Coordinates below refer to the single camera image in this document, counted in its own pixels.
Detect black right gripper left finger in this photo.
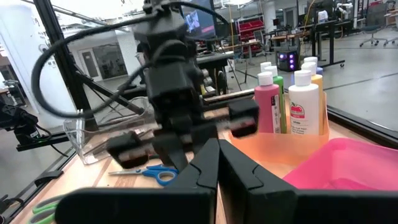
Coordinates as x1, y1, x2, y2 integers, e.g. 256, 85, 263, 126
172, 138, 220, 224

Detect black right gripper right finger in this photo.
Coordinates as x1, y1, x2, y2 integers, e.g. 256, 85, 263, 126
218, 139, 300, 224

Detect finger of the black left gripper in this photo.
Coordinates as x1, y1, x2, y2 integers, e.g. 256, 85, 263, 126
190, 123, 218, 153
152, 130, 189, 172

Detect blue-handled scissors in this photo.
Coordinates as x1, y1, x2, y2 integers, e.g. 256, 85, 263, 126
108, 164, 180, 187

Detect pink paint bottle white cap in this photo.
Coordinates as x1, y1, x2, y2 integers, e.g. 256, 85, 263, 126
254, 71, 282, 134

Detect green paint bottle white cap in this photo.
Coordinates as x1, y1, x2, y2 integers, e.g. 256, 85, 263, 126
264, 65, 287, 134

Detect translucent pink plastic tray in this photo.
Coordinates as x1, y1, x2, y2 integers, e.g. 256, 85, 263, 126
282, 138, 398, 191

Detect white paint bottle apple label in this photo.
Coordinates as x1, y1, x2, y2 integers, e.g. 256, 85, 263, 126
288, 70, 320, 136

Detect yellow paint bottle white cap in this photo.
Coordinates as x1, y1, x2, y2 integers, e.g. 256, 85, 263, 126
300, 61, 324, 135

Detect translucent orange plastic tray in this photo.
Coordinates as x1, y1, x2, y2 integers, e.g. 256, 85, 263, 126
228, 93, 330, 166

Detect monitor with blue screen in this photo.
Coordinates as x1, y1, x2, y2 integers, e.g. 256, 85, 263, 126
182, 0, 218, 41

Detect red storage shelving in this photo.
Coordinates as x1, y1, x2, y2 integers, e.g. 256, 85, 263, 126
236, 18, 265, 54

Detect clear plastic tray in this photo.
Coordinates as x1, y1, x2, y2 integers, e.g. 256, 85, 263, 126
63, 96, 156, 166

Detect black computer tower glowing fans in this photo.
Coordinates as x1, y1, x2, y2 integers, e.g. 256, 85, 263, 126
278, 51, 301, 72

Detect grey office chair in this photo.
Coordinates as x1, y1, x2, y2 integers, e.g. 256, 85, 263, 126
359, 24, 398, 47

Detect green-handled scissors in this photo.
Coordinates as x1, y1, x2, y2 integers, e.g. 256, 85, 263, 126
27, 194, 66, 224

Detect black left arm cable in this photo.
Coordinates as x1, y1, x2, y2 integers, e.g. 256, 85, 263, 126
30, 12, 159, 119

